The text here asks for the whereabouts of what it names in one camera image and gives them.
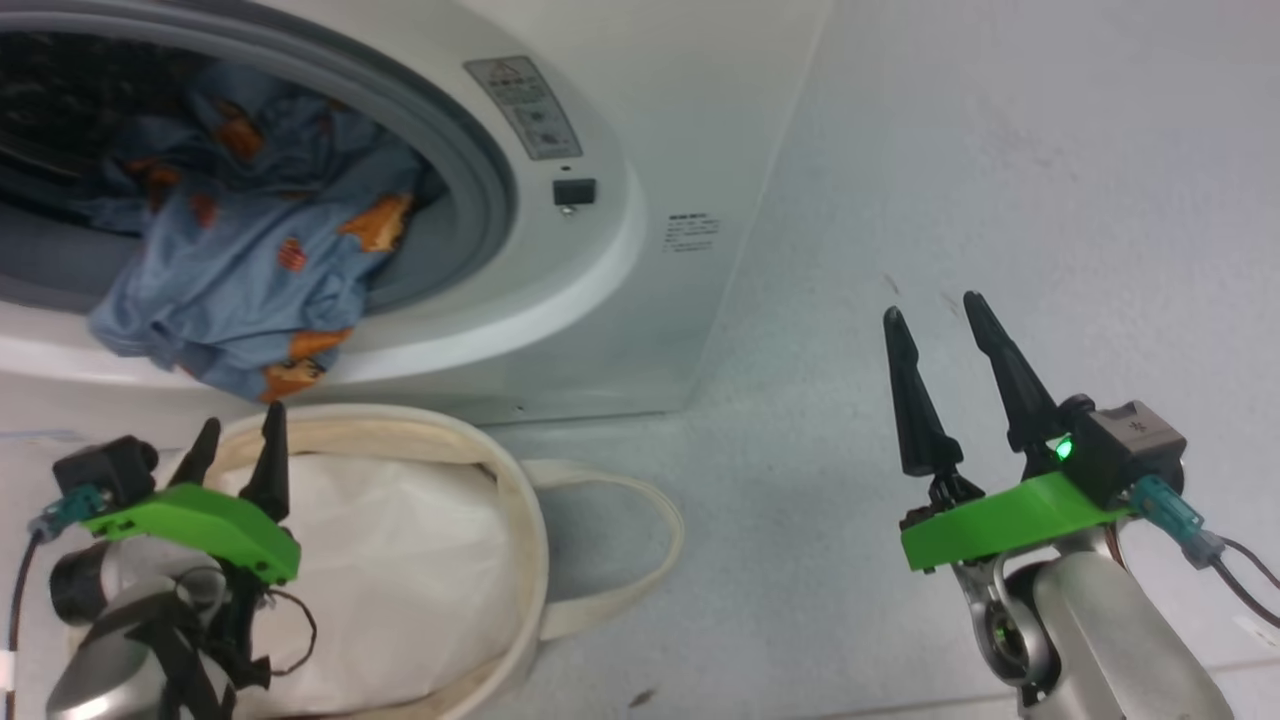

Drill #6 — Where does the cream canvas laundry basket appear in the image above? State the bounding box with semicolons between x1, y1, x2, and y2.
0;403;686;720

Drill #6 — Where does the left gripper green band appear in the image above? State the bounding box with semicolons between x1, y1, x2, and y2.
82;402;301;691

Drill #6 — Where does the grey warning sticker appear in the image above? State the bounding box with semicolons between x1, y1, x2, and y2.
463;55;584;161

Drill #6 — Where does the camera cable teal plug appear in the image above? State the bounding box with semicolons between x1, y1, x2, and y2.
5;487;106;701
1130;475;1280;631

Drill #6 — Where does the thin black left gripper cable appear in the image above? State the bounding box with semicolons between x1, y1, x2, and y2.
262;588;319;676

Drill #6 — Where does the right camera cable teal plug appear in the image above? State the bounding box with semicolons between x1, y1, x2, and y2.
1130;475;1280;631

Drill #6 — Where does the white cushion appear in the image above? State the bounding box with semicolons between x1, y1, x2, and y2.
0;440;526;720

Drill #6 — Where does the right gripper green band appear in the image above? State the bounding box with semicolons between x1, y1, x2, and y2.
883;291;1136;573

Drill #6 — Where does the left camera cable teal plug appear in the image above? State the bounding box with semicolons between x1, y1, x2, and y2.
5;487;106;701

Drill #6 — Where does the white front-load washing machine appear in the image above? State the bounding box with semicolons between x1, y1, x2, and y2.
0;0;836;426

